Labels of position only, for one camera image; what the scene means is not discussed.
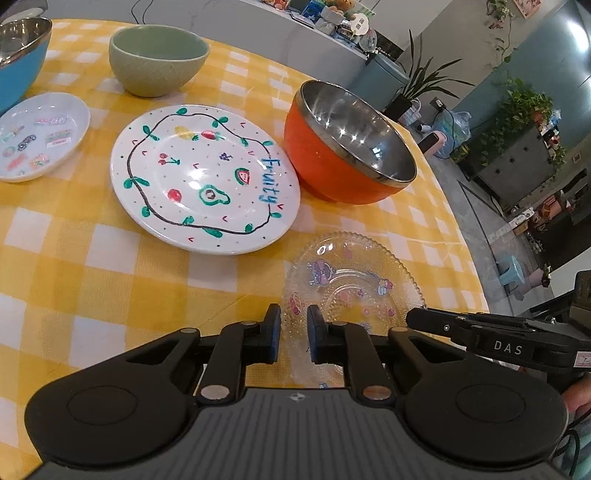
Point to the clear glass patterned plate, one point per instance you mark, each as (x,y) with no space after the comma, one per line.
(351,278)

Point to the small white sticker dish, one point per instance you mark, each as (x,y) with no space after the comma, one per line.
(40,133)

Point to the yellow white checkered tablecloth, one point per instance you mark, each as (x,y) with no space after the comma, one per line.
(82,282)

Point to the green ceramic bowl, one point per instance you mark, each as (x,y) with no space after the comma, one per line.
(151,61)

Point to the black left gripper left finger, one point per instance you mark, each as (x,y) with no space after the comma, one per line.
(227,355)

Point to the grey drawer cabinet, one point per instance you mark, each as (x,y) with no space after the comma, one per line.
(517,171)

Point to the person's right hand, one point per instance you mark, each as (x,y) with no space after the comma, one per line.
(578,397)

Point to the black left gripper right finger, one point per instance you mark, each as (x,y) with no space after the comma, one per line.
(350,346)

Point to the blue-grey trash bin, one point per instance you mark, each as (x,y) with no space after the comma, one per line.
(379,82)

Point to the pink small heater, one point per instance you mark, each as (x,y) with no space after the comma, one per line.
(433,142)

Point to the blue steel bowl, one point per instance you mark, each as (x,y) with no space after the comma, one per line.
(24,44)

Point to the orange steel bowl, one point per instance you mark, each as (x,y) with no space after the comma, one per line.
(343,150)

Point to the white fruity painted plate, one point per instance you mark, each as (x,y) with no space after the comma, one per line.
(205,180)

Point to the small light blue stool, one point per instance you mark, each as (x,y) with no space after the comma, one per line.
(511,272)

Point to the climbing ivy plant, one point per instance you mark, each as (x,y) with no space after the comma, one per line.
(522,109)

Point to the teddy bear toy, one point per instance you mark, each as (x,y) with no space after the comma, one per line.
(343,7)

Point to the potted long-leaf plant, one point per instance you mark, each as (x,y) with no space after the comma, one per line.
(422,79)

